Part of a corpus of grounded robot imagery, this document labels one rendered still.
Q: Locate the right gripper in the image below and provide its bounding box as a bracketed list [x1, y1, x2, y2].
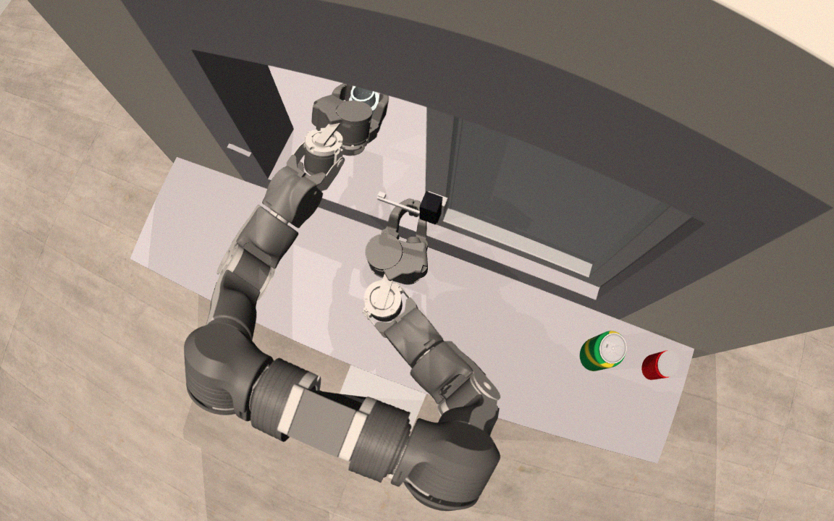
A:
[366, 207, 428, 310]

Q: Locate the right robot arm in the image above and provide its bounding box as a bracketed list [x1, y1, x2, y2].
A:
[339, 280, 500, 511]

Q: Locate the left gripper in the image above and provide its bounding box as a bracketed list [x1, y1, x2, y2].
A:
[311, 83, 389, 156]

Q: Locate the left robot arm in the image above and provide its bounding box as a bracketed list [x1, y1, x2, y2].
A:
[184, 128, 345, 442]

